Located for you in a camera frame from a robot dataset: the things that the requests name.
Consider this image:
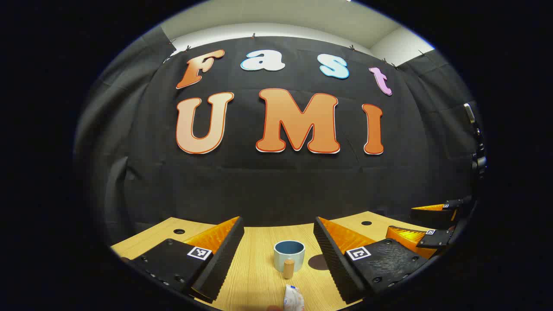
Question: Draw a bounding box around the wooden desktop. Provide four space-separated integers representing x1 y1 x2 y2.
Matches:
110 211 437 311

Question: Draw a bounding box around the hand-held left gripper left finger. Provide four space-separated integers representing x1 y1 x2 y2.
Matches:
123 216 245 303

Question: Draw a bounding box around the light blue cup wooden handle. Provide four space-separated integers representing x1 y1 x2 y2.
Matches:
273 240 306 279

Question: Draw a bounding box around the white toothpaste tube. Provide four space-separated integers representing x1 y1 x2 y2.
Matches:
283 284 305 311

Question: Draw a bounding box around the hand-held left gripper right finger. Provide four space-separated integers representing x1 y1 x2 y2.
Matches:
313 216 429 305

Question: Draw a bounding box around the black backdrop cloth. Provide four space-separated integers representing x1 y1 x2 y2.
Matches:
73 26 486 247

